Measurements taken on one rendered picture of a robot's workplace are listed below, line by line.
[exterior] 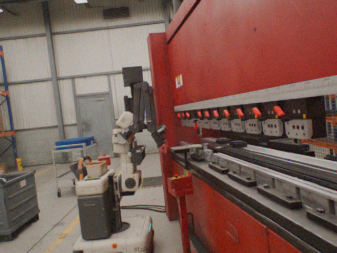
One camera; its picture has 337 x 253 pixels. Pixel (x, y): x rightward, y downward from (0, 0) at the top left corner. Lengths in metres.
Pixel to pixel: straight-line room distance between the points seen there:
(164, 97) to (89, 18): 7.42
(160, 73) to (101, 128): 6.76
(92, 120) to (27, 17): 3.98
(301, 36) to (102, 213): 2.12
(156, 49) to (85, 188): 1.85
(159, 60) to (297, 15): 2.51
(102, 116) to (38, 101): 2.21
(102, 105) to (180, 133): 6.74
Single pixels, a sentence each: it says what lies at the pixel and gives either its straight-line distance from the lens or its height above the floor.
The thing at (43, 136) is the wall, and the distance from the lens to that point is 10.89.
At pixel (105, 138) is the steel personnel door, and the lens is 10.19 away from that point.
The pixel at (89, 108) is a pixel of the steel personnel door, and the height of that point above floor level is 1.73.
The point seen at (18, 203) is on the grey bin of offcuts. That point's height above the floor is 0.38.
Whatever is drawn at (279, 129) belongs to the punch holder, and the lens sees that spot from 1.45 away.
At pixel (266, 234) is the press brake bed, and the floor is 0.73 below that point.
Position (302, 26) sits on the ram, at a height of 1.61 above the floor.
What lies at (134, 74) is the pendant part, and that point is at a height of 1.85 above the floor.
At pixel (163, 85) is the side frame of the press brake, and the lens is 3.61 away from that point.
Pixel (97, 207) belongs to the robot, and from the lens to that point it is 2.75.
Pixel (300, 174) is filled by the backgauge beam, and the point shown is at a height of 0.91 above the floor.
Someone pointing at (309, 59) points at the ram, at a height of 1.48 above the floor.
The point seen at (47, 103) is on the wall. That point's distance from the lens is 10.78.
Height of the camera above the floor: 1.34
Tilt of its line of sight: 3 degrees down
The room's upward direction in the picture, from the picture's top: 6 degrees counter-clockwise
